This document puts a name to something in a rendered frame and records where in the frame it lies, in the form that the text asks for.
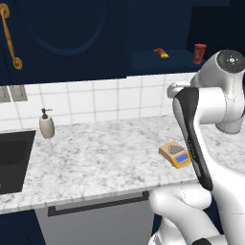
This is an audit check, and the red and yellow snack bar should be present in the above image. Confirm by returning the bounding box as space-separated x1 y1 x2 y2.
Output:
153 47 169 59

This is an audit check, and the dark blue base cabinet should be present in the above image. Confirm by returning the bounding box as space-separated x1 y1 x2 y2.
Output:
0 209 46 245

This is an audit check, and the gold cabinet door handle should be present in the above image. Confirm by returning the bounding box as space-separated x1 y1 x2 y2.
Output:
0 3 24 71

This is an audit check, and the grey dishwasher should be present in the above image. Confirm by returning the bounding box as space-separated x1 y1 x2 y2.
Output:
33 190 155 245

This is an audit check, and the black sink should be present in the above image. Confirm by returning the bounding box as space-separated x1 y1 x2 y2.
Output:
0 129 37 196

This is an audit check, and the beige soap dispenser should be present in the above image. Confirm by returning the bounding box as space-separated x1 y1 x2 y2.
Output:
38 107 56 140

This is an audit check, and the dark blue cabinet door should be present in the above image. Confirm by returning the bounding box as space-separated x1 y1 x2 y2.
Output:
0 0 129 86

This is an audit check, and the dark blue wall cabinet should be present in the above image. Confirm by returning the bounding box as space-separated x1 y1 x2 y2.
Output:
126 0 245 78

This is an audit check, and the grey wall outlet plate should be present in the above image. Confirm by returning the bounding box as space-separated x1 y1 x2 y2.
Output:
0 85 11 104
9 84 29 102

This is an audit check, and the black dishwasher handle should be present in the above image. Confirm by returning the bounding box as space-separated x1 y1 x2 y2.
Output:
47 190 150 218

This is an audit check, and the red yogurt cup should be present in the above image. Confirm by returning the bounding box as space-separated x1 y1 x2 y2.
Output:
192 43 208 65

